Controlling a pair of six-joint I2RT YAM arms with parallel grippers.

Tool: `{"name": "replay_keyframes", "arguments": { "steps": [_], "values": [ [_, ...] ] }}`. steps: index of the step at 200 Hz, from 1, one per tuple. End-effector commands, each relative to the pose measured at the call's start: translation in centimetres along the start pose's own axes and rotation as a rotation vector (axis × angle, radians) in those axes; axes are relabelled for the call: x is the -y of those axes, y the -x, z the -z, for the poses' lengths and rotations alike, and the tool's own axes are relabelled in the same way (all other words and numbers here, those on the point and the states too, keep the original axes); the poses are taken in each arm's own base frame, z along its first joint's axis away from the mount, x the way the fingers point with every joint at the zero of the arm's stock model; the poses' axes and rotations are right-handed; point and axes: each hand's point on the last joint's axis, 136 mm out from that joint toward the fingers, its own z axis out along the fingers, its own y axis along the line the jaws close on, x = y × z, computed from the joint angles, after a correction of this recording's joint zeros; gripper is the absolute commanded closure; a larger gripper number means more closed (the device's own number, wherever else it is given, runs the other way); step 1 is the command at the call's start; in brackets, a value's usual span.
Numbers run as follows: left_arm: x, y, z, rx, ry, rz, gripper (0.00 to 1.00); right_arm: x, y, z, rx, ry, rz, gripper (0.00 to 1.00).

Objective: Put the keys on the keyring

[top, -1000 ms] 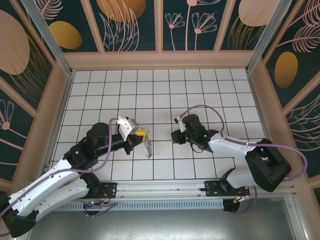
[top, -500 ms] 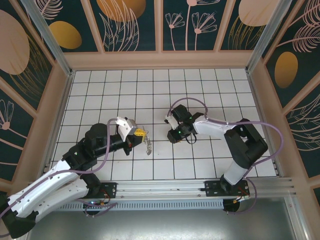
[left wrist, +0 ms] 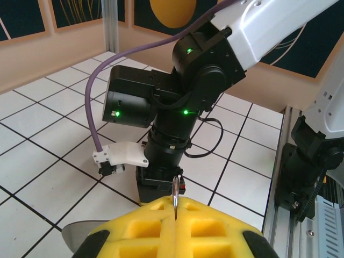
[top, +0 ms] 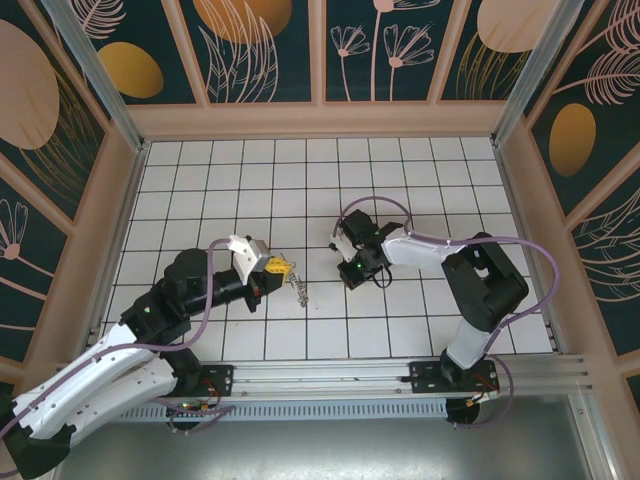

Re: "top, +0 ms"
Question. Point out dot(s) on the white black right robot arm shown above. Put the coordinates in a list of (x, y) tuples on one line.
[(490, 285)]

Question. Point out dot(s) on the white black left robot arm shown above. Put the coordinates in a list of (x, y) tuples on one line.
[(90, 370)]

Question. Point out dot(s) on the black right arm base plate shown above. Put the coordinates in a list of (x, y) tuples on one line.
[(425, 377)]

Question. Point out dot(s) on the aluminium frame post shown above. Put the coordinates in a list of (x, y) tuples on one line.
[(529, 75), (104, 80)]

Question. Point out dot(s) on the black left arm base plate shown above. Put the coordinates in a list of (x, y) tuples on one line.
[(222, 380)]

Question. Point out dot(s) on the grey metal panel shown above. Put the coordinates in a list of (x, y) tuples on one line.
[(320, 455)]

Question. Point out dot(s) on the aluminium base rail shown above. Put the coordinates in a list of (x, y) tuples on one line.
[(320, 377)]

